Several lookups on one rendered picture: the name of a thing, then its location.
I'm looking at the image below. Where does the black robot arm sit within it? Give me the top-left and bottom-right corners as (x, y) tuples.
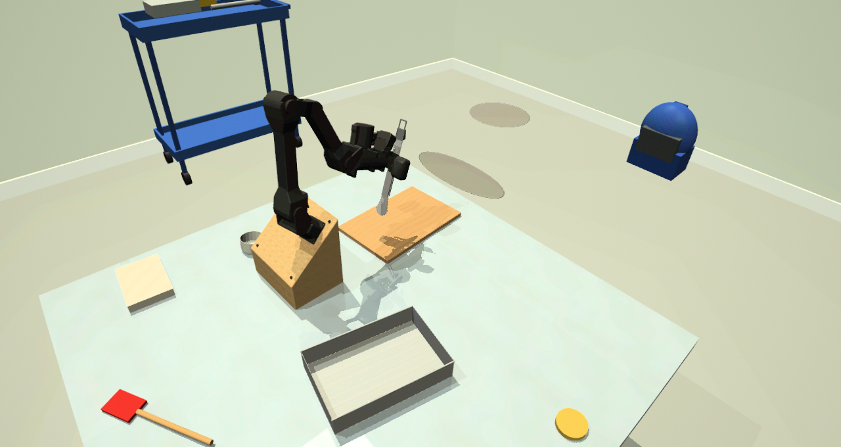
(263, 90), (396, 245)

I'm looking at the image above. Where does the grey rectangular roasting tin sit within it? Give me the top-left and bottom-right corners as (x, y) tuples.
(300, 306), (455, 435)

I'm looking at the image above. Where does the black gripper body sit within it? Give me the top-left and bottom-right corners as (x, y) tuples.
(364, 148), (410, 181)

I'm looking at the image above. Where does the grey metal bowl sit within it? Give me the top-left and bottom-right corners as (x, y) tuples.
(240, 230), (263, 253)

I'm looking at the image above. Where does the yellow round disc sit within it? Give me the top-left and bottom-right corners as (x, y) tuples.
(555, 408), (589, 440)

